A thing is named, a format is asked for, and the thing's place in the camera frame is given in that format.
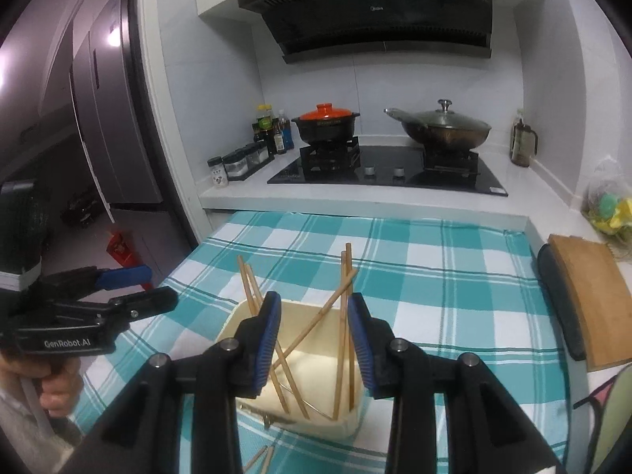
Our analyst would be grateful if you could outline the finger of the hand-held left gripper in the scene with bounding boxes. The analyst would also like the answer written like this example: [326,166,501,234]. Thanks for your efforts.
[42,265,153,303]
[105,286,179,325]

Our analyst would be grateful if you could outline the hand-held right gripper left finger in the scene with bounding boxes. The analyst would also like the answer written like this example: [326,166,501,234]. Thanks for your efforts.
[74,291,282,474]

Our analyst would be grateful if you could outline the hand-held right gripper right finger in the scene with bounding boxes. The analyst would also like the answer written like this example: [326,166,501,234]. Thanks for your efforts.
[347,293,564,474]

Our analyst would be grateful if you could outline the cream plastic utensil container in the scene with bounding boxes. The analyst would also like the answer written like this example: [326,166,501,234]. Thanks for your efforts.
[214,299,369,440]

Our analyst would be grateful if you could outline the person's left forearm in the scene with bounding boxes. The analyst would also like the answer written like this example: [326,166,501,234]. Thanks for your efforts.
[0,385,75,474]

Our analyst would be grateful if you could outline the person's left hand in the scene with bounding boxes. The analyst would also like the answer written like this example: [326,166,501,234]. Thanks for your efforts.
[0,353,82,418]

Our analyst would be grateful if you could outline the red cardboard box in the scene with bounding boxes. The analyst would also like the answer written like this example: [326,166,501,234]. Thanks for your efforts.
[106,229,154,293]

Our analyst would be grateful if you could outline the black floor object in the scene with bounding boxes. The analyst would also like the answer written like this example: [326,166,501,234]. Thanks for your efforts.
[62,192,107,229]

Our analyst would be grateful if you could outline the teal plaid tablecloth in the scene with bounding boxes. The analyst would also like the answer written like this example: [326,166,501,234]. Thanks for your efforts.
[64,210,568,474]

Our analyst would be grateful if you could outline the white label shaker jar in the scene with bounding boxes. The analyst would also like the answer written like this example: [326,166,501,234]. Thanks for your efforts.
[207,156,229,188]

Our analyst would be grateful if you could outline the white kitchen counter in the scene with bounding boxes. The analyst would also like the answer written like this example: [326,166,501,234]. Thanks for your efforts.
[200,145,632,277]

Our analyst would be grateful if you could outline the clear spice jar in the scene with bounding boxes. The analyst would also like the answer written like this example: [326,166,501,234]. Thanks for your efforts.
[222,152,248,182]
[236,147,261,173]
[249,141,275,165]

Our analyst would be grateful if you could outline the grey refrigerator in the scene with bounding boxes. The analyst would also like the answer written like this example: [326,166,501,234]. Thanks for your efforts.
[69,0,164,208]

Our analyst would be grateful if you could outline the black gas stove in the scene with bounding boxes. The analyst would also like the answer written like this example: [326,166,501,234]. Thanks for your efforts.
[267,135,509,197]

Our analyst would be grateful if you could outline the black rubber mat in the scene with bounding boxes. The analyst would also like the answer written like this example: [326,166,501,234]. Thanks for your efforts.
[537,244,588,362]

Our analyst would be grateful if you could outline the green label oil bottle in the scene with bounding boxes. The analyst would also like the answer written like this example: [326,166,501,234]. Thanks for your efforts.
[253,105,275,155]

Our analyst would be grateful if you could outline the black clay pot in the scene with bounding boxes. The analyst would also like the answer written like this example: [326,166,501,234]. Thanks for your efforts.
[291,115,360,148]

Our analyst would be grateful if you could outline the dark wok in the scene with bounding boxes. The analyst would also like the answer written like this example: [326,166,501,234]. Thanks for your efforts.
[385,107,492,150]

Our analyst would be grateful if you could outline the orange pot lid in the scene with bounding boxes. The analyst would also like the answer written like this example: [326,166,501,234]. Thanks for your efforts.
[295,103,357,122]

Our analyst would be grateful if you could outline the wooden cutting board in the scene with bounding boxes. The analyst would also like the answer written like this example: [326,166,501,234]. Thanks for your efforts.
[548,234,632,371]

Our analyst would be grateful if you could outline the glass wok lid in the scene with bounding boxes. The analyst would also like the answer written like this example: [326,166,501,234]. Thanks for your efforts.
[395,100,489,132]

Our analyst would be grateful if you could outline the dark water jug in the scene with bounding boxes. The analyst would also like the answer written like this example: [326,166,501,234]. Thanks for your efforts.
[510,109,538,167]

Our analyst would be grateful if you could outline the green cutting board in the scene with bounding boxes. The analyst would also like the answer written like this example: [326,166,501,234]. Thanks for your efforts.
[590,372,632,474]

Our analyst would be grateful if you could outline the plastic bag of sponges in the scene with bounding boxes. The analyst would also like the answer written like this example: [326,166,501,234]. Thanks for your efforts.
[581,158,632,258]

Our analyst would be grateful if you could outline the black range hood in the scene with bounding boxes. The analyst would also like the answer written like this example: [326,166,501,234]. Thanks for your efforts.
[237,0,504,65]

